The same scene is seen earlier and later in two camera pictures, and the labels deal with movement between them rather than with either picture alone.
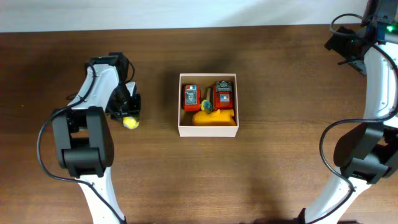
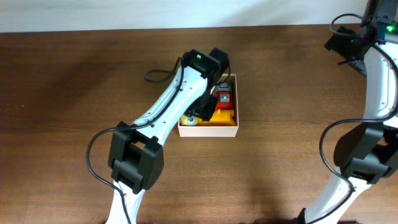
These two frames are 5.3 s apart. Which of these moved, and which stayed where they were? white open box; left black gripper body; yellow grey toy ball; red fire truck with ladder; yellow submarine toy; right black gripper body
Moved: left black gripper body; yellow grey toy ball
Stayed: yellow submarine toy; white open box; red fire truck with ladder; right black gripper body
